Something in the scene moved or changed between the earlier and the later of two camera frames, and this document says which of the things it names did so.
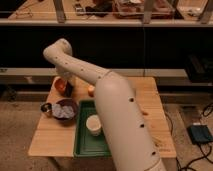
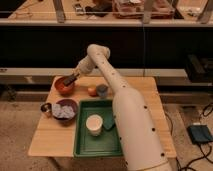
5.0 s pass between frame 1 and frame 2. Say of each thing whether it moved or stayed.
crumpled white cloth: stayed
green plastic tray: stayed
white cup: stayed
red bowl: moved
